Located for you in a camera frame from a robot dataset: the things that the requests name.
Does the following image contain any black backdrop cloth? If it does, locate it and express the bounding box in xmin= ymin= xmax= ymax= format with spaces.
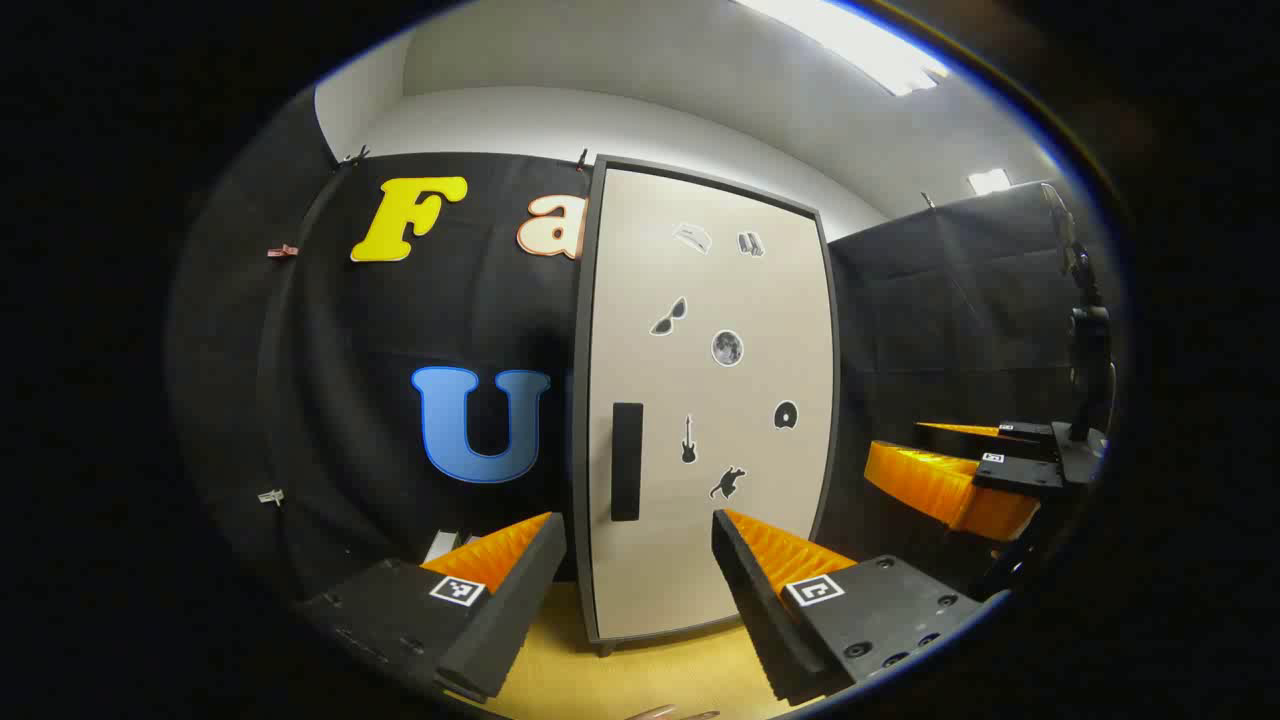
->
xmin=168 ymin=88 xmax=1093 ymax=606

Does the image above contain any grey cabinet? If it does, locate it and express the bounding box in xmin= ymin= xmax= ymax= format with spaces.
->
xmin=572 ymin=155 xmax=843 ymax=658

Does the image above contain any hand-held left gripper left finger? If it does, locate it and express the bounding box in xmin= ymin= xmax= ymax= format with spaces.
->
xmin=295 ymin=512 xmax=568 ymax=701

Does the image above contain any black door handle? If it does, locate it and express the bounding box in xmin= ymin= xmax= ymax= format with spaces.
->
xmin=611 ymin=402 xmax=644 ymax=523

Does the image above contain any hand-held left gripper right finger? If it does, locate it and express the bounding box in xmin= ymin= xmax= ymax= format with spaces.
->
xmin=712 ymin=508 xmax=1009 ymax=707

